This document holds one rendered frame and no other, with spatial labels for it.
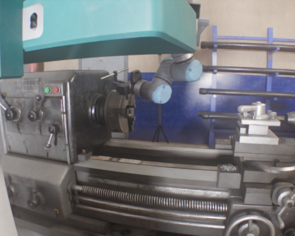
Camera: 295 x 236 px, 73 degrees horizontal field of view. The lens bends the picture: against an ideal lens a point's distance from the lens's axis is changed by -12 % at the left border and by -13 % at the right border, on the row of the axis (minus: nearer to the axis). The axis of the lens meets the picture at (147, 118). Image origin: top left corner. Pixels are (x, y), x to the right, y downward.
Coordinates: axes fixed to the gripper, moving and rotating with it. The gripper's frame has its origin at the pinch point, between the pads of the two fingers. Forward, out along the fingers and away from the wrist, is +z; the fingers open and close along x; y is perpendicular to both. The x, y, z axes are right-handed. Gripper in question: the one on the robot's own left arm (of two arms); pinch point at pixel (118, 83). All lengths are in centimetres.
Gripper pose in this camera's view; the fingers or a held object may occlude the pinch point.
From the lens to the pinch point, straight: 125.0
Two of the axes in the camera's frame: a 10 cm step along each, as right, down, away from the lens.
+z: -7.1, -2.5, 6.5
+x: 6.9, -4.1, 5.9
